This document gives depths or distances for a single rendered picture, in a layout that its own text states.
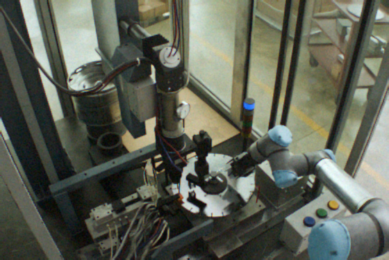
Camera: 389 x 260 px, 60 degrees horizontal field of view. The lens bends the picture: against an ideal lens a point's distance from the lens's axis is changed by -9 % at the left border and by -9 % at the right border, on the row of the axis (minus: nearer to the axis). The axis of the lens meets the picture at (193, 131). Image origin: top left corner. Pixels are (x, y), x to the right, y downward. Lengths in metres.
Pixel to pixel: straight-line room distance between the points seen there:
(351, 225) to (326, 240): 0.07
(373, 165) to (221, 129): 1.56
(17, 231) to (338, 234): 1.35
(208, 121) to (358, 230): 1.35
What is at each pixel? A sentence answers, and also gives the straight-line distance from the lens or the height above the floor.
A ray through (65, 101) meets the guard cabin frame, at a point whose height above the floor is 0.84.
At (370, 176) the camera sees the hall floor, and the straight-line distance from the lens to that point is 3.07.
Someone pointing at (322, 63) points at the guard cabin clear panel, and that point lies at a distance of 1.44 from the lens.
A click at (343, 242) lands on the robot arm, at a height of 1.38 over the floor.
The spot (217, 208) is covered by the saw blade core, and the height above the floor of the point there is 0.95.
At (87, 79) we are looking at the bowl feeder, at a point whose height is 1.05.
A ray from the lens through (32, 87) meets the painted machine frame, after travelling 1.48.
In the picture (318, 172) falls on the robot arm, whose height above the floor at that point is 1.24.
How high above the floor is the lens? 2.07
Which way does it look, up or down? 41 degrees down
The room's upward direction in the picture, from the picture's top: 1 degrees counter-clockwise
